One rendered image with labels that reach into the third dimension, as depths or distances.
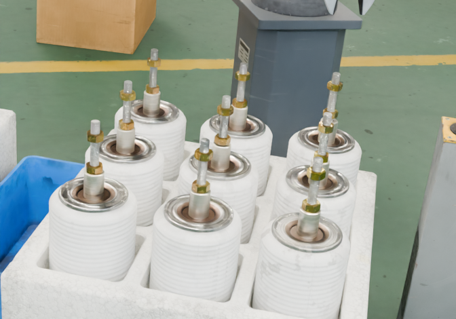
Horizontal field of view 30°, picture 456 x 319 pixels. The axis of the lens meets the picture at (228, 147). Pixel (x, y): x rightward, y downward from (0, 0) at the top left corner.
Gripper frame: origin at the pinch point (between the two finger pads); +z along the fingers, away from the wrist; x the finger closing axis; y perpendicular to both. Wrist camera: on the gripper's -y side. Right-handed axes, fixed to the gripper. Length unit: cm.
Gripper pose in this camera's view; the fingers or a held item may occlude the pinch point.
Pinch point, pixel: (346, 1)
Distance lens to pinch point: 105.7
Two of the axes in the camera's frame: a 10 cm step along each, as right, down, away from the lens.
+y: 2.2, 4.5, -8.6
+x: 9.7, -0.2, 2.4
